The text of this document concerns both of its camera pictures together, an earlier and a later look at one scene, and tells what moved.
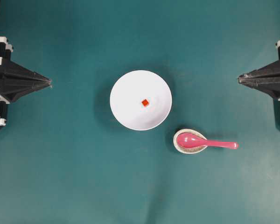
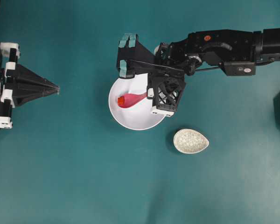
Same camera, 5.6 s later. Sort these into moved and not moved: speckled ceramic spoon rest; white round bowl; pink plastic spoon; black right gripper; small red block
Moved: pink plastic spoon; black right gripper; small red block
Not moved: white round bowl; speckled ceramic spoon rest
